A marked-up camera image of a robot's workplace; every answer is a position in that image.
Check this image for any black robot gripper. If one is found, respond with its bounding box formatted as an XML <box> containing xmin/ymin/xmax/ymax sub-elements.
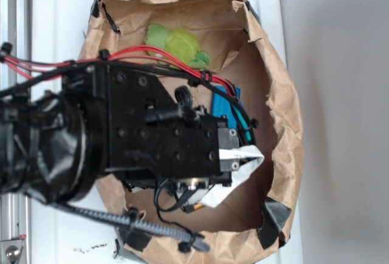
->
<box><xmin>63</xmin><ymin>64</ymin><xmax>232</xmax><ymax>188</ymax></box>

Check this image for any black wrapped robot arm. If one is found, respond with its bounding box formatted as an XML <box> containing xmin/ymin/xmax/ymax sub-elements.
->
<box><xmin>1</xmin><ymin>62</ymin><xmax>236</xmax><ymax>204</ymax></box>

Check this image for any blue wooden block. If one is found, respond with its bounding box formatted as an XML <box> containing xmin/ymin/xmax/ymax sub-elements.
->
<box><xmin>211</xmin><ymin>92</ymin><xmax>238</xmax><ymax>130</ymax></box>

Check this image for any brown paper bag tray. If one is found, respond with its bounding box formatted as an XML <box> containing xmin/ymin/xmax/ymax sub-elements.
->
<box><xmin>80</xmin><ymin>0</ymin><xmax>304</xmax><ymax>263</ymax></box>

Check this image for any green plush frog toy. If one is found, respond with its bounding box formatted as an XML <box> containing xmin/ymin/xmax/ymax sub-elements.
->
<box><xmin>145</xmin><ymin>23</ymin><xmax>211</xmax><ymax>70</ymax></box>

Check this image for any black thin cable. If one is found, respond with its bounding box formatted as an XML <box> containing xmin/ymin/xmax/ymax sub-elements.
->
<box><xmin>153</xmin><ymin>178</ymin><xmax>203</xmax><ymax>240</ymax></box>

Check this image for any grey braided cable sleeve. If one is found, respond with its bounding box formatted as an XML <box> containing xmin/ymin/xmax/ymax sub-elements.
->
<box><xmin>50</xmin><ymin>201</ymin><xmax>211</xmax><ymax>253</ymax></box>

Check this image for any red wire bundle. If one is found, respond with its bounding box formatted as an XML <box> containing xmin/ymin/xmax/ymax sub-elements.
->
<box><xmin>0</xmin><ymin>46</ymin><xmax>239</xmax><ymax>100</ymax></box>

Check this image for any aluminium frame rail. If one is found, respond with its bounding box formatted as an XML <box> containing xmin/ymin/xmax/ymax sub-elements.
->
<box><xmin>1</xmin><ymin>0</ymin><xmax>31</xmax><ymax>263</ymax></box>

